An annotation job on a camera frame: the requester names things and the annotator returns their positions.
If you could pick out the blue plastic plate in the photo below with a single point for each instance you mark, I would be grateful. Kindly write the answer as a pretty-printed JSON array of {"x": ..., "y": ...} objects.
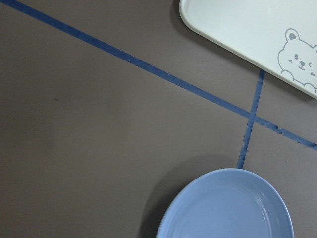
[{"x": 227, "y": 203}]

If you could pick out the cream bear tray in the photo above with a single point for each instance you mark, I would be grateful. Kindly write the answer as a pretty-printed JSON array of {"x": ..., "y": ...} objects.
[{"x": 278, "y": 36}]

